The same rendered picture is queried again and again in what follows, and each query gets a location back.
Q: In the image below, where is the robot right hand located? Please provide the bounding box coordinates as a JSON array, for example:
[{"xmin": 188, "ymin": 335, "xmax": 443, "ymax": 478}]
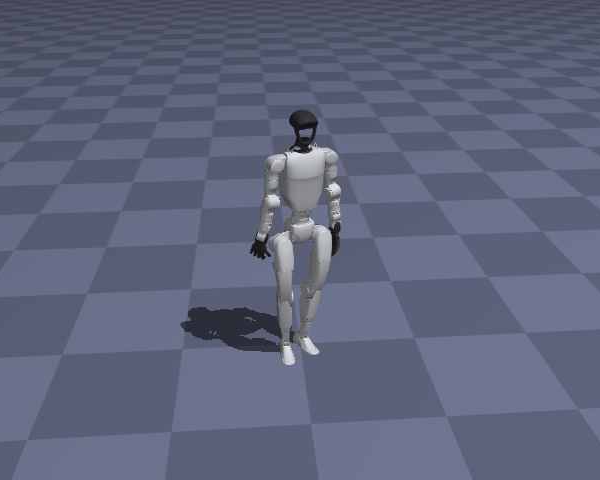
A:
[{"xmin": 250, "ymin": 232, "xmax": 271, "ymax": 260}]

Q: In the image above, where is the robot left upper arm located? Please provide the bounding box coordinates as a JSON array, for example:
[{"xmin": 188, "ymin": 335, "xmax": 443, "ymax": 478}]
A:
[{"xmin": 321, "ymin": 147, "xmax": 341, "ymax": 199}]

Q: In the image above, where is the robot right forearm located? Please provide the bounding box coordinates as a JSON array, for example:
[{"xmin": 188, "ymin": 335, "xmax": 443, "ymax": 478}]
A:
[{"xmin": 256, "ymin": 197, "xmax": 274, "ymax": 242}]

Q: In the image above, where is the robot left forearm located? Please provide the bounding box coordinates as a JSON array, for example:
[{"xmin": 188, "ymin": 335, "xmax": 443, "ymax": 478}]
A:
[{"xmin": 327, "ymin": 185, "xmax": 342, "ymax": 229}]

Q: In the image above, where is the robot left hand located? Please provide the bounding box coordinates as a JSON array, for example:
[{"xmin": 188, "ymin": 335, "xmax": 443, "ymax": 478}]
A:
[{"xmin": 329, "ymin": 222, "xmax": 341, "ymax": 256}]

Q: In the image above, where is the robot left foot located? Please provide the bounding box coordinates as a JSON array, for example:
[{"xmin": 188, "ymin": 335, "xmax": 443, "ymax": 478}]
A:
[{"xmin": 293, "ymin": 331, "xmax": 319, "ymax": 355}]

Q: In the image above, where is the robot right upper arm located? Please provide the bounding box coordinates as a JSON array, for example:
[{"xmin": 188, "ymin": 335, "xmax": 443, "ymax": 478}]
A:
[{"xmin": 264, "ymin": 154, "xmax": 286, "ymax": 210}]

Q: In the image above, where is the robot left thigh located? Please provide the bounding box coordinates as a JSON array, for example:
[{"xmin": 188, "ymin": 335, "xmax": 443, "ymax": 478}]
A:
[{"xmin": 300, "ymin": 224, "xmax": 332, "ymax": 297}]

